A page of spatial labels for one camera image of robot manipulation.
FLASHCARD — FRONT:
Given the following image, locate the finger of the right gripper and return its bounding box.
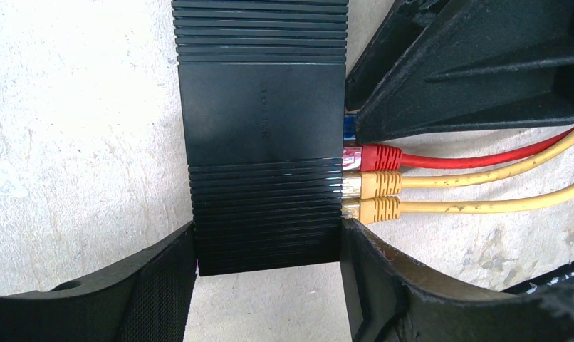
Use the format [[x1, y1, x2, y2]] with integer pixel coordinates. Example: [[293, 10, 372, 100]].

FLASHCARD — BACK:
[[355, 1, 574, 143], [345, 0, 448, 111]]

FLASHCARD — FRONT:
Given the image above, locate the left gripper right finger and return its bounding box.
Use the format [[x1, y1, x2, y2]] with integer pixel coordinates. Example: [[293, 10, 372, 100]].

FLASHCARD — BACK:
[[340, 219, 574, 341]]

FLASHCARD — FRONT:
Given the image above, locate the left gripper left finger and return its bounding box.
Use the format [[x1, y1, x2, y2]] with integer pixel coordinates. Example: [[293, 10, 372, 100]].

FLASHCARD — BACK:
[[0, 223, 197, 341]]

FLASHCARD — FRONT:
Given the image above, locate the black network switch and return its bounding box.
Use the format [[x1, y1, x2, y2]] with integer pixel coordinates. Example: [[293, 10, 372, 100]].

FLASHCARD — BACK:
[[172, 1, 348, 276]]

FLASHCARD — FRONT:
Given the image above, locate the yellow ethernet cable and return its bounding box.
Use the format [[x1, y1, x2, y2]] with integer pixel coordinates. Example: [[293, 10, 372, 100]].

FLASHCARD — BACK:
[[341, 165, 574, 226]]

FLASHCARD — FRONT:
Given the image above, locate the orange ethernet cable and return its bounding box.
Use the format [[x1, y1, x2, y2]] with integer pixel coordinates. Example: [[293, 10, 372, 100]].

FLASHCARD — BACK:
[[341, 120, 574, 201]]

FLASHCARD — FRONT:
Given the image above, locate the lower blue ethernet cable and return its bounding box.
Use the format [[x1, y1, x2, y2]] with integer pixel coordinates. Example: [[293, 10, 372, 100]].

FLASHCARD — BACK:
[[343, 115, 360, 143]]

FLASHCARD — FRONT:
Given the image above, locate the lower red ethernet cable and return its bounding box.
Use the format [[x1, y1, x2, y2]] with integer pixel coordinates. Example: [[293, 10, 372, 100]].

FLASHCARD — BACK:
[[342, 127, 574, 173]]

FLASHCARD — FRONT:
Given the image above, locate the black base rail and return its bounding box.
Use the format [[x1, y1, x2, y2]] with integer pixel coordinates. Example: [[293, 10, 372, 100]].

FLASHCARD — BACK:
[[502, 261, 574, 295]]

